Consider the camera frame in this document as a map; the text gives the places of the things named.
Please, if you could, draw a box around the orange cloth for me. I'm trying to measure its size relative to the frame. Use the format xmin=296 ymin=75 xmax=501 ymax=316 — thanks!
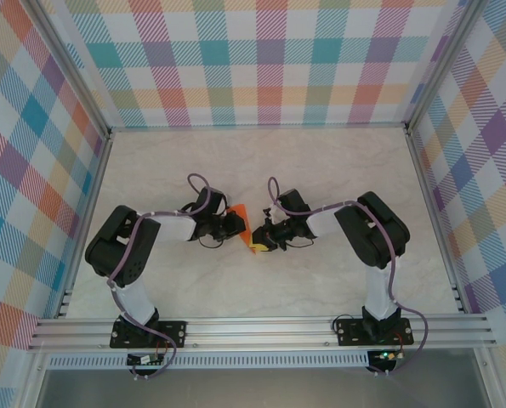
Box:
xmin=226 ymin=203 xmax=263 ymax=256

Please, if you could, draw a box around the brushed grey metal panel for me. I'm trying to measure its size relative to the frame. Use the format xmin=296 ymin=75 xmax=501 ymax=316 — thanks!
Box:
xmin=35 ymin=367 xmax=492 ymax=408

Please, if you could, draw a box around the right gripper thin black wire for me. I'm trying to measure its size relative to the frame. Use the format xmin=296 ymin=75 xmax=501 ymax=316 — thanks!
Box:
xmin=283 ymin=236 xmax=316 ymax=251

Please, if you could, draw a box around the gripper thin black wire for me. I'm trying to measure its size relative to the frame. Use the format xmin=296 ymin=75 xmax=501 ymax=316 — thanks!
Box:
xmin=196 ymin=235 xmax=227 ymax=252
xmin=283 ymin=236 xmax=316 ymax=251

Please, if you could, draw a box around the left gripper thin black wire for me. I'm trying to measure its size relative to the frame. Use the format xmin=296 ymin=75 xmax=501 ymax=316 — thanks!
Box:
xmin=196 ymin=235 xmax=227 ymax=252

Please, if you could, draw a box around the aluminium mounting rail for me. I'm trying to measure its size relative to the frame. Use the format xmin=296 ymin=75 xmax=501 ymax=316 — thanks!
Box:
xmin=26 ymin=313 xmax=498 ymax=352

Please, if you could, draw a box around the long aluminium frame bar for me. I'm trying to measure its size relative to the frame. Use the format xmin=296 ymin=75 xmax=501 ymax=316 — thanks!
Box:
xmin=107 ymin=122 xmax=409 ymax=132

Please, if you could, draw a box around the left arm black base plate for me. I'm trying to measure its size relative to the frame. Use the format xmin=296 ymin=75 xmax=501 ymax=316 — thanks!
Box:
xmin=109 ymin=320 xmax=189 ymax=349

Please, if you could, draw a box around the slotted metal cable strip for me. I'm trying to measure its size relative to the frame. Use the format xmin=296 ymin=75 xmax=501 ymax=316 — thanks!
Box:
xmin=48 ymin=354 xmax=371 ymax=370

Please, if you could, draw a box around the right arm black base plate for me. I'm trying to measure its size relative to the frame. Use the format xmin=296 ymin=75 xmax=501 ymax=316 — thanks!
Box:
xmin=335 ymin=316 xmax=414 ymax=348

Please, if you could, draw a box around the aluminium frame side bar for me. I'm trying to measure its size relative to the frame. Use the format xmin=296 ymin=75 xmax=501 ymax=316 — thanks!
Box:
xmin=404 ymin=127 xmax=470 ymax=315
xmin=54 ymin=130 xmax=114 ymax=320

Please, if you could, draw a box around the aluminium frame post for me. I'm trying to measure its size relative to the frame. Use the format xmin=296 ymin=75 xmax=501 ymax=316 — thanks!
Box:
xmin=30 ymin=0 xmax=112 ymax=139
xmin=402 ymin=0 xmax=487 ymax=133

